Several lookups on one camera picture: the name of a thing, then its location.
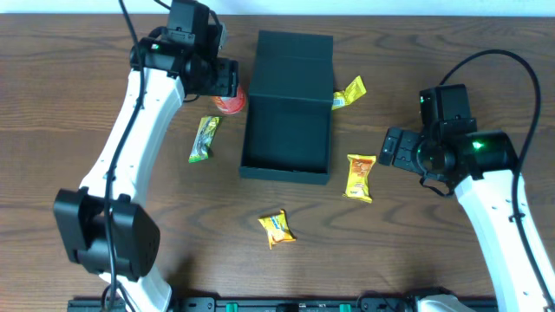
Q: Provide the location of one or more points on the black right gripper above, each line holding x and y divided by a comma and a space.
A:
397, 147

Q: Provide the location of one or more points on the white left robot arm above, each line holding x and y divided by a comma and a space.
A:
103, 224

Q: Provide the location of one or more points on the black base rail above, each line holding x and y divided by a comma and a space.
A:
209, 304

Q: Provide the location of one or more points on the yellow biscuit packet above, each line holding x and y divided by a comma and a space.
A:
277, 228

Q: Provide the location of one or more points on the green yellow snack packet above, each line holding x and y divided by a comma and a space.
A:
207, 128

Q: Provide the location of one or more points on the red soda can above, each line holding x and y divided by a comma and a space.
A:
231, 105

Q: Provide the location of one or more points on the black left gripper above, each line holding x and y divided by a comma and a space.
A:
226, 77

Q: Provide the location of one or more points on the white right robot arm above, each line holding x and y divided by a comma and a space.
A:
481, 170

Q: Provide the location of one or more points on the orange yellow snack packet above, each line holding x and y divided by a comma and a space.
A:
357, 183

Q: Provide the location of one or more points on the black open box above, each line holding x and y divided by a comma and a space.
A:
290, 97

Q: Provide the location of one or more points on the small yellow packet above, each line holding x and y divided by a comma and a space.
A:
354, 91

